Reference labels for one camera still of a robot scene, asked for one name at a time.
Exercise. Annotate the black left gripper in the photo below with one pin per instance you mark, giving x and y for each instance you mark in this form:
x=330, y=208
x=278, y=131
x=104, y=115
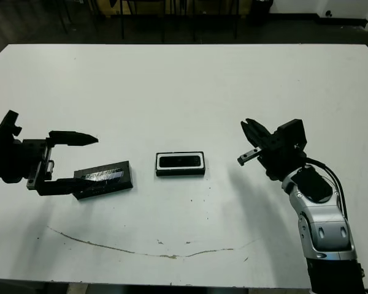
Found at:
x=18, y=162

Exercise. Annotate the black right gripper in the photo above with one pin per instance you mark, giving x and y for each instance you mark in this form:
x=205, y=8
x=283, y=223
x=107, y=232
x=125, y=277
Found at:
x=282, y=162

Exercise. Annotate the black printed box lid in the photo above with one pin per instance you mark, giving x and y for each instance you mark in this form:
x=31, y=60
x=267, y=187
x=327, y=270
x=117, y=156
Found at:
x=110, y=179

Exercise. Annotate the black slim camera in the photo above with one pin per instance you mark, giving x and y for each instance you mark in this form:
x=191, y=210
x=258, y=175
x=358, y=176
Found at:
x=179, y=161

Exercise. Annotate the black box base white insert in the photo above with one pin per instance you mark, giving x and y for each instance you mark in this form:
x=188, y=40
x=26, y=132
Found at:
x=181, y=174

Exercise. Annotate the black trash bin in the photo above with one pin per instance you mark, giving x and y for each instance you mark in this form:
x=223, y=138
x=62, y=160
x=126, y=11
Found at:
x=262, y=12

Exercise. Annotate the black door stopper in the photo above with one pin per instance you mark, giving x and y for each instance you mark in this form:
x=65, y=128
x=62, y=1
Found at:
x=328, y=13

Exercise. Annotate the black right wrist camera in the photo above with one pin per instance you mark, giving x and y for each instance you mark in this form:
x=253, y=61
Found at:
x=291, y=131

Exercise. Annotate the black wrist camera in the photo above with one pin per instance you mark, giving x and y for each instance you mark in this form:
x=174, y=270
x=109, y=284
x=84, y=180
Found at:
x=7, y=125
x=291, y=131

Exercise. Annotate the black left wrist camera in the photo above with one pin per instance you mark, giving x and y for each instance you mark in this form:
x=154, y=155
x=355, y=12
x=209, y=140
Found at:
x=7, y=125

